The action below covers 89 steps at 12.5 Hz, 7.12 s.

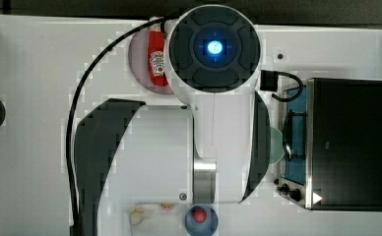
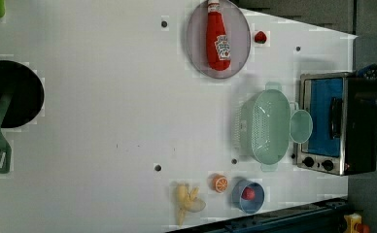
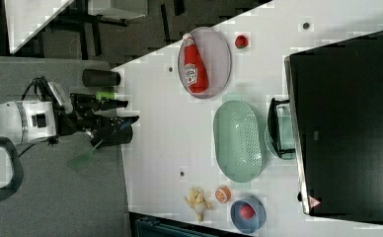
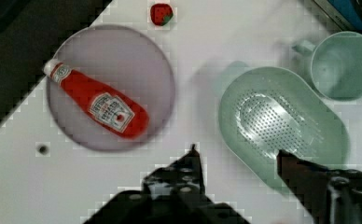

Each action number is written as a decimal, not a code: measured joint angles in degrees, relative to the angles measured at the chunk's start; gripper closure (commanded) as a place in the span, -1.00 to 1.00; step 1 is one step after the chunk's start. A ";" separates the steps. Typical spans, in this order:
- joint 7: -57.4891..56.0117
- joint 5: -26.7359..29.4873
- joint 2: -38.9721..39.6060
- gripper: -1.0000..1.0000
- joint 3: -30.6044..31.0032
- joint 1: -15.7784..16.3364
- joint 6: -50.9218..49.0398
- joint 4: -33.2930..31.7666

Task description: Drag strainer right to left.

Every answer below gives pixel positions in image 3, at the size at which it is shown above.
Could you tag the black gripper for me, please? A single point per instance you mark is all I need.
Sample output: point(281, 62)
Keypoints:
point(83, 117)

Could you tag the mint green strainer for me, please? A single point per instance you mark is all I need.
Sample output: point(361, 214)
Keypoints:
point(237, 141)

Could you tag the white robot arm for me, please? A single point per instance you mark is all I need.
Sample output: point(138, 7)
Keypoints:
point(28, 122)

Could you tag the green cylinder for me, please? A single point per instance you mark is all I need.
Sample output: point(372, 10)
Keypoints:
point(106, 95)

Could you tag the black cylinder lower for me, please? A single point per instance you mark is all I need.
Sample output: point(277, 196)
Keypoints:
point(112, 137)

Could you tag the black cylinder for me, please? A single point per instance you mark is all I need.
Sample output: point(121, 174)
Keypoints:
point(100, 78)
point(112, 137)

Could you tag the black cylinder upper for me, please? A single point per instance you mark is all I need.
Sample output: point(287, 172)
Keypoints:
point(100, 78)

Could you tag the red ketchup bottle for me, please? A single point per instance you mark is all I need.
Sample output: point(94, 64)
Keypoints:
point(195, 71)

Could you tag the dark teal crate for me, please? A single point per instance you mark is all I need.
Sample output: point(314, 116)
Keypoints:
point(152, 227)

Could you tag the orange slice toy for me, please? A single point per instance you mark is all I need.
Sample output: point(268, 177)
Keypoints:
point(222, 194)

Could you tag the small red toy fruit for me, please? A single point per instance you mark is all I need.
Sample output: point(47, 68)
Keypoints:
point(241, 41)

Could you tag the red ball in bowl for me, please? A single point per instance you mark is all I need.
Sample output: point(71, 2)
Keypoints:
point(246, 211)

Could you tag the blue bowl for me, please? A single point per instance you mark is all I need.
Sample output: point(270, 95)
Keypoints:
point(248, 226)

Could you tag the black box appliance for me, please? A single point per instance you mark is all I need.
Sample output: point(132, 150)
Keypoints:
point(336, 104)

